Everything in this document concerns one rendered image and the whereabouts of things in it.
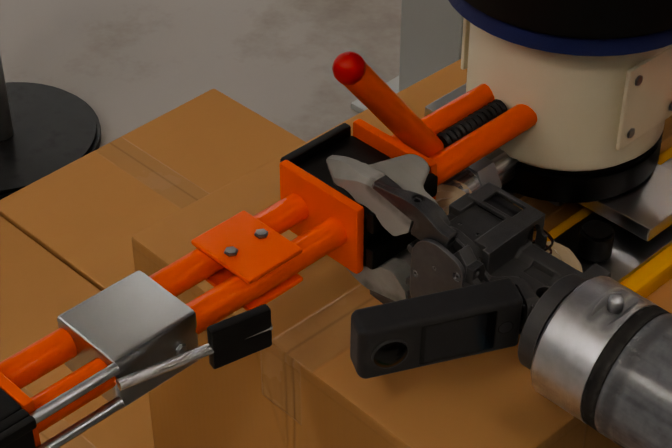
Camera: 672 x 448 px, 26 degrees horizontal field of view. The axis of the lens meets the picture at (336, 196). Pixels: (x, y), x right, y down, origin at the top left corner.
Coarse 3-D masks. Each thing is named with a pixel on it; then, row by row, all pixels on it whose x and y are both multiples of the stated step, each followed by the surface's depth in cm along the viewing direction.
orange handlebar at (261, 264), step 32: (480, 96) 117; (480, 128) 113; (512, 128) 114; (448, 160) 110; (224, 224) 103; (256, 224) 103; (288, 224) 106; (320, 224) 104; (192, 256) 101; (224, 256) 100; (256, 256) 100; (288, 256) 100; (320, 256) 103; (224, 288) 98; (256, 288) 99; (288, 288) 102; (32, 352) 93; (64, 352) 94; (64, 384) 91; (64, 416) 91
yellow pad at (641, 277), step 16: (560, 224) 123; (576, 224) 122; (592, 224) 118; (608, 224) 118; (560, 240) 121; (576, 240) 121; (592, 240) 117; (608, 240) 117; (624, 240) 121; (640, 240) 121; (656, 240) 121; (576, 256) 119; (592, 256) 118; (608, 256) 118; (624, 256) 119; (640, 256) 119; (656, 256) 120; (624, 272) 117; (640, 272) 118; (656, 272) 118; (640, 288) 117; (656, 288) 119
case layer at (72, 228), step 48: (144, 144) 204; (192, 144) 204; (240, 144) 204; (288, 144) 204; (48, 192) 196; (96, 192) 196; (144, 192) 196; (192, 192) 196; (0, 240) 188; (48, 240) 188; (96, 240) 188; (0, 288) 180; (48, 288) 180; (96, 288) 180; (0, 336) 173; (48, 384) 167; (48, 432) 161; (96, 432) 161; (144, 432) 161
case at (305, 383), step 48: (432, 96) 142; (240, 192) 130; (144, 240) 124; (192, 288) 120; (336, 288) 119; (288, 336) 115; (336, 336) 115; (192, 384) 128; (240, 384) 121; (288, 384) 115; (336, 384) 111; (384, 384) 111; (432, 384) 111; (480, 384) 111; (528, 384) 111; (192, 432) 133; (240, 432) 125; (288, 432) 119; (336, 432) 113; (384, 432) 107; (432, 432) 107; (480, 432) 107; (528, 432) 107; (576, 432) 109
